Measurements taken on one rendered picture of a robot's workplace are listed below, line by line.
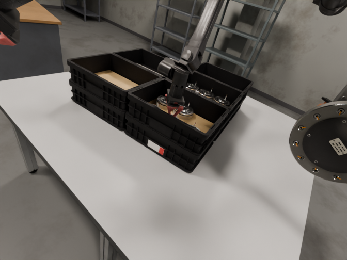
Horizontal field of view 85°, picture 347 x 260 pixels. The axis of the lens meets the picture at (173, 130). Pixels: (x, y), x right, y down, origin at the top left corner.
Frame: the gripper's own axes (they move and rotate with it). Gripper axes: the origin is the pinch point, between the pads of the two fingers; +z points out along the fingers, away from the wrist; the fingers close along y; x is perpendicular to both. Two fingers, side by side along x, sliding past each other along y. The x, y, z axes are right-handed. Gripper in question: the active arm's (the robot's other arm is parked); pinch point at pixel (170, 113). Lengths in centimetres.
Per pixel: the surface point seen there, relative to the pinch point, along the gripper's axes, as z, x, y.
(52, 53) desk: 48, -115, -176
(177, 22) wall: 13, 61, -434
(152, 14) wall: 17, 3, -492
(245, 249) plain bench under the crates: 20, 26, 47
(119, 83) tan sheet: 6.1, -25.8, -34.9
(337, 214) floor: 88, 184, -6
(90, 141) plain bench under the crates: 19.7, -33.4, 1.5
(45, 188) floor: 90, -70, -21
